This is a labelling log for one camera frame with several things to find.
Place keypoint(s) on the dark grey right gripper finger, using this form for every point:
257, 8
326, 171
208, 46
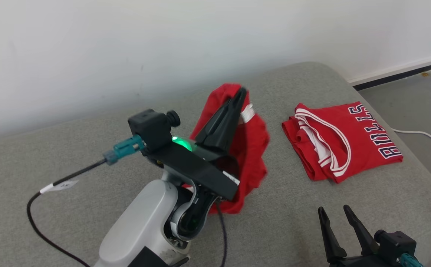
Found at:
332, 244
364, 239

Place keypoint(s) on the red white Bulls jersey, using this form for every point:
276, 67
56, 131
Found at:
364, 137

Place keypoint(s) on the plain red garment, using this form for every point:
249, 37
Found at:
252, 155

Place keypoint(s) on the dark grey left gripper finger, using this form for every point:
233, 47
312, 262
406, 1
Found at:
234, 126
215, 126

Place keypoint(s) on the black wall baseboard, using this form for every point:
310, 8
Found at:
397, 76

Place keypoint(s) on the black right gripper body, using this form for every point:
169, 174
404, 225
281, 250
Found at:
364, 262

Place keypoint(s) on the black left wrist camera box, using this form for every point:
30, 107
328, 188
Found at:
150, 128

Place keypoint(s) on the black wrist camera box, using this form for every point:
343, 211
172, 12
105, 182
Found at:
395, 243
150, 128

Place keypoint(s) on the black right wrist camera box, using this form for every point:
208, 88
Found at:
395, 243

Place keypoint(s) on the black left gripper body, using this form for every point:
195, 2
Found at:
193, 167

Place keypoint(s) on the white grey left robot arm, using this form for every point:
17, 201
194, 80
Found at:
141, 222

